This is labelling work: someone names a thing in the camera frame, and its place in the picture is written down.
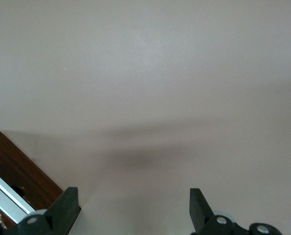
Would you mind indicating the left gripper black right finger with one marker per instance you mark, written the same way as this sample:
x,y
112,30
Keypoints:
x,y
200,210

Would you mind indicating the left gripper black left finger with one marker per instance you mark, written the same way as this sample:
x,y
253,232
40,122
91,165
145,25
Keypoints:
x,y
62,210

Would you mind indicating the dark wooden drawer cabinet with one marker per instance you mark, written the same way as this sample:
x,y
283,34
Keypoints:
x,y
18,161

